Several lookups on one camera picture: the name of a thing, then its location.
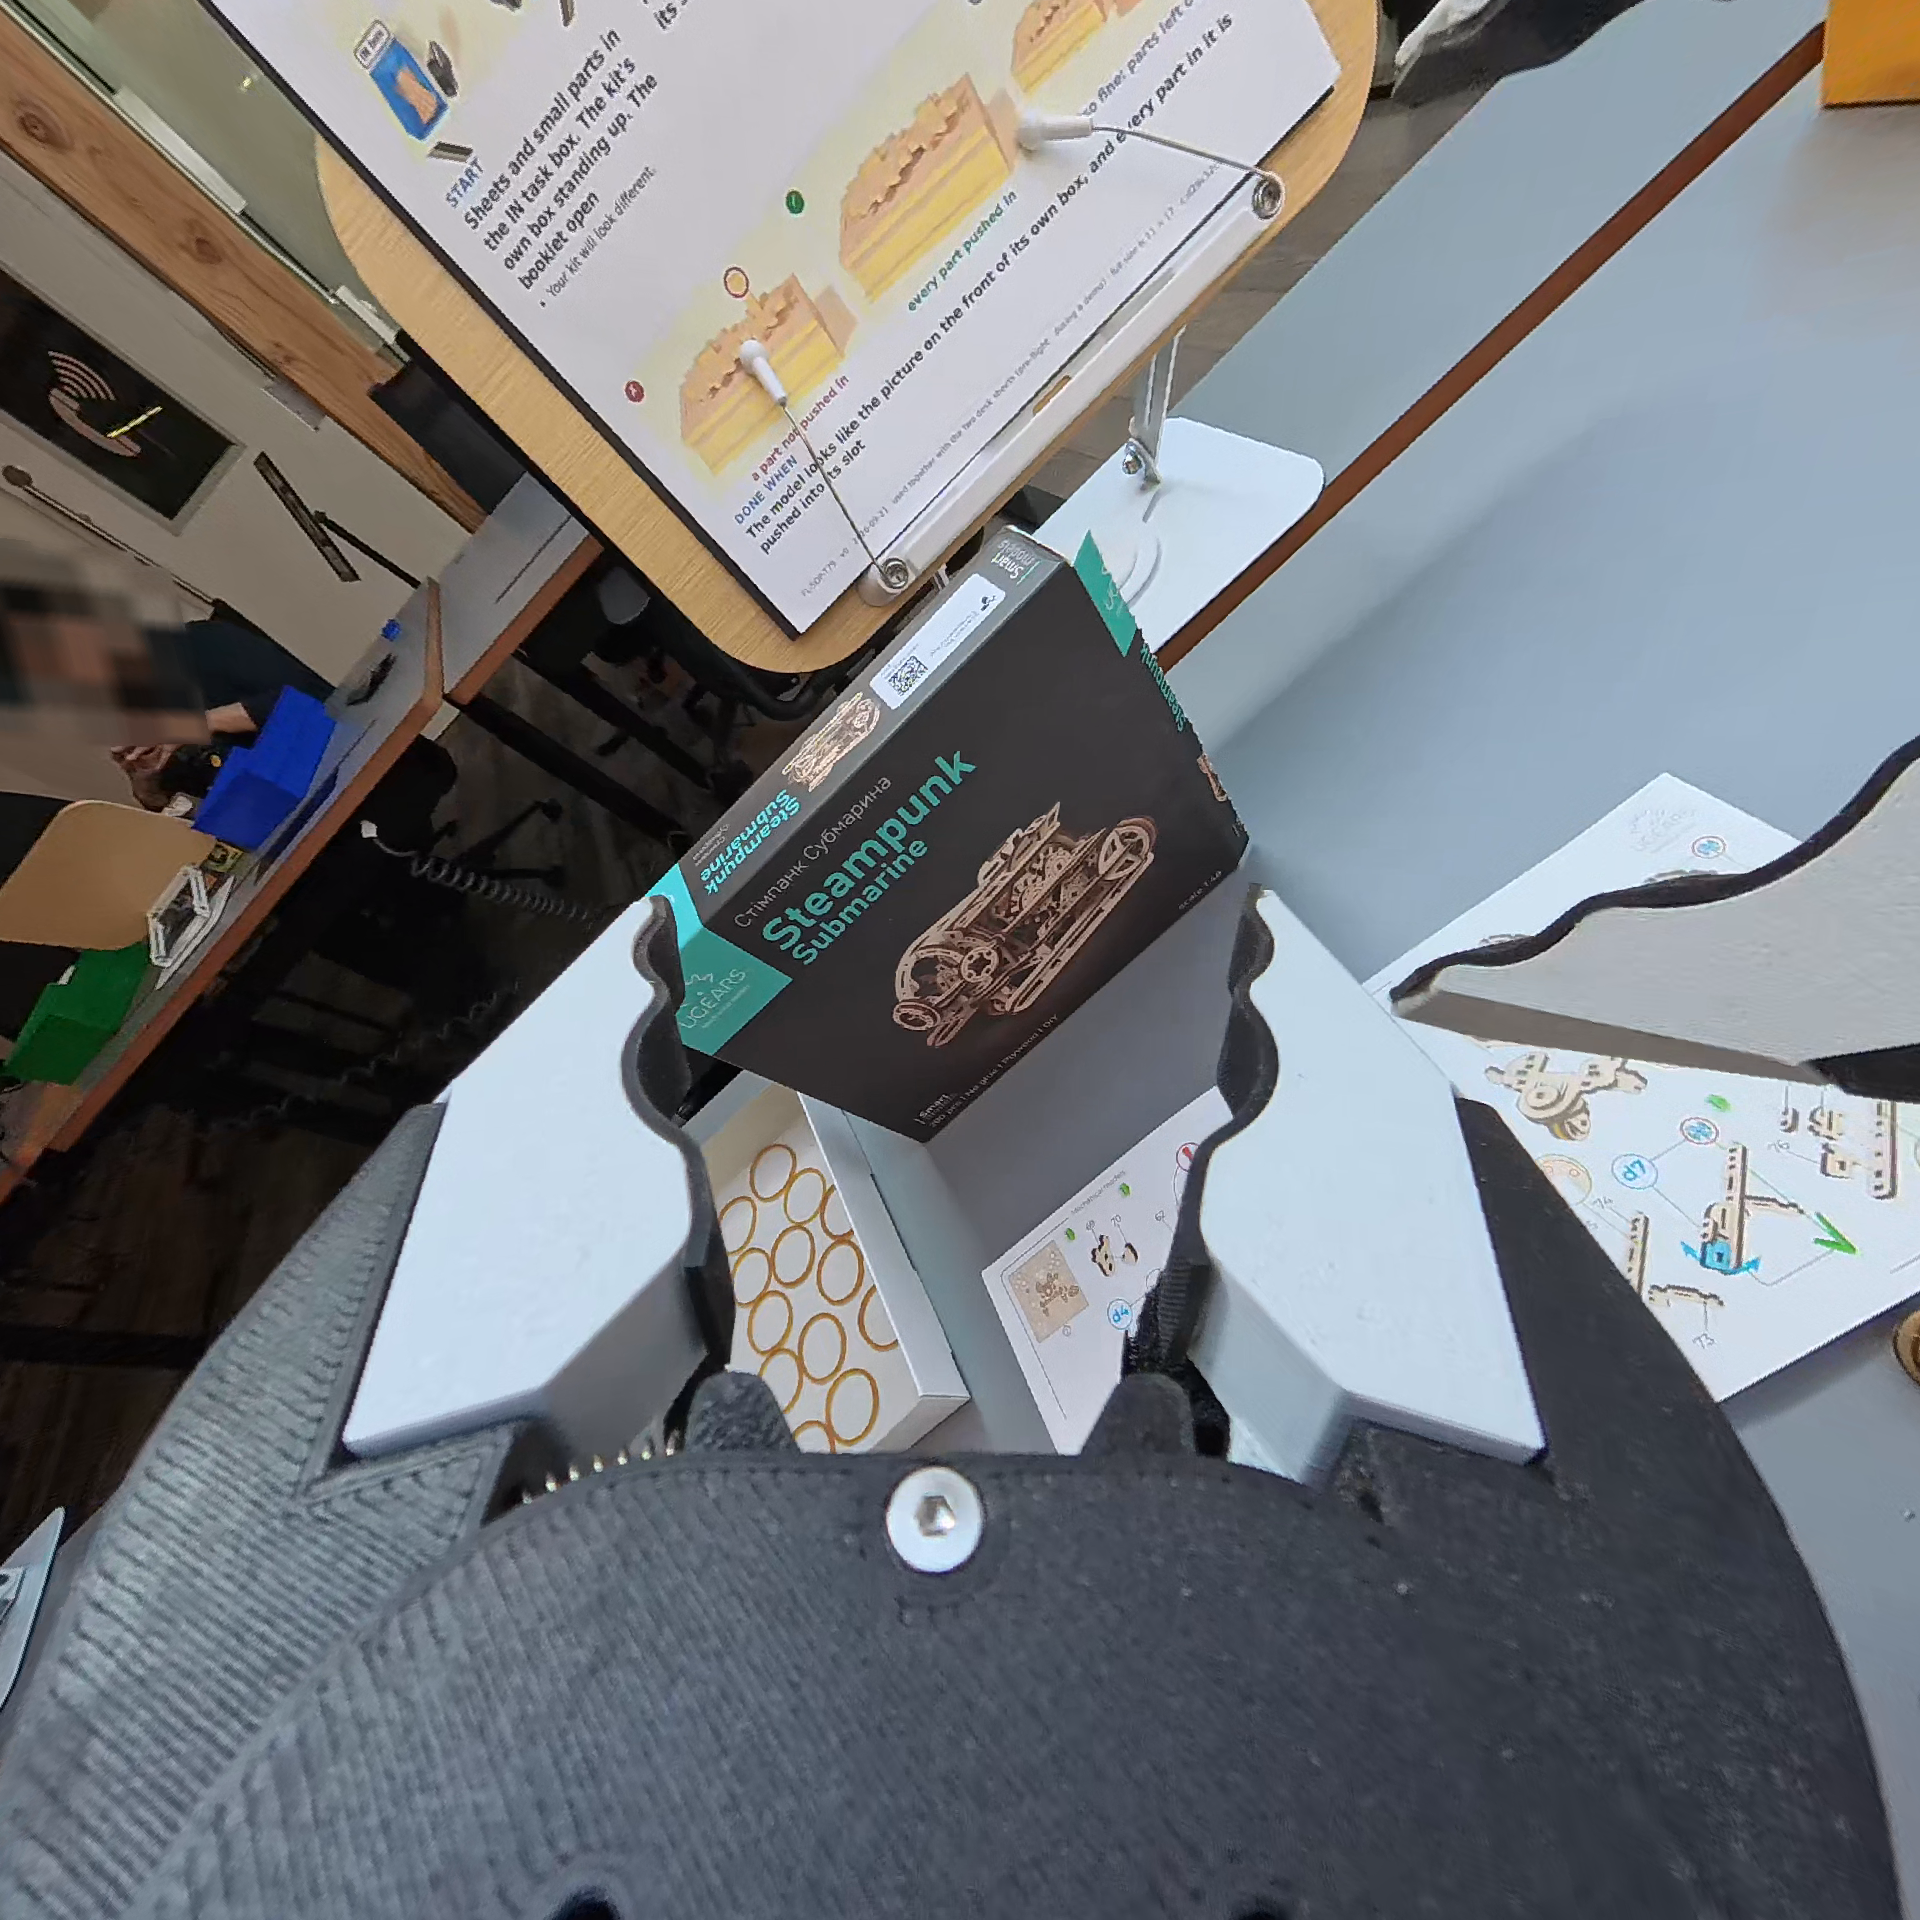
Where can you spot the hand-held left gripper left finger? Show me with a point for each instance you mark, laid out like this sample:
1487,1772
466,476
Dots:
523,1202

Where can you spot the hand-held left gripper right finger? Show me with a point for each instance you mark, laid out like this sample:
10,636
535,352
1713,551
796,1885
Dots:
1349,1230

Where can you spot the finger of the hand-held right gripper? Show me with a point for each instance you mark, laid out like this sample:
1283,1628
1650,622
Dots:
1724,962

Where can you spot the grey desk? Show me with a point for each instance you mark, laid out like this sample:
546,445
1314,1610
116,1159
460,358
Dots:
1499,600

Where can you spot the white instruction booklet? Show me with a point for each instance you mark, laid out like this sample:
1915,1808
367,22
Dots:
1770,1306

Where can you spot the white cardboard tray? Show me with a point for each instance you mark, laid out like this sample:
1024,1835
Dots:
914,1320

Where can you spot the small wooden gear assembly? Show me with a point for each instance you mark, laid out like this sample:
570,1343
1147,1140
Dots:
1908,1347

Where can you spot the green plastic bin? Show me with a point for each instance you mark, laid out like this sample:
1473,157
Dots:
76,1021

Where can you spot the blue plastic bin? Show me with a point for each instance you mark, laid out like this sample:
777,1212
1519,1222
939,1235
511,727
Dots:
271,765

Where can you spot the long table with wooden edge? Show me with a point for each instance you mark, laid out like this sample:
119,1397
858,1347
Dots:
359,720

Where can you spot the black model kit box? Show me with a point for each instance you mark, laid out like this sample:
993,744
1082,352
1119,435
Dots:
1050,780

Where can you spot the grey table with brown edge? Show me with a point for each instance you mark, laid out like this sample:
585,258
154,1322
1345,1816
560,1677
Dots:
1349,301

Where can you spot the wooden document stand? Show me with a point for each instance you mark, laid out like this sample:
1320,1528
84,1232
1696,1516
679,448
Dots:
473,360

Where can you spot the yellow plastic bin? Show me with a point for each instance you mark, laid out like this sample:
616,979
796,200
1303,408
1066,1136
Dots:
1874,53

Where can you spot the printed instruction sheet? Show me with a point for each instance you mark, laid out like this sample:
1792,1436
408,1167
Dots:
900,150

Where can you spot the black wall sign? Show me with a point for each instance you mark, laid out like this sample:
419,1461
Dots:
106,413

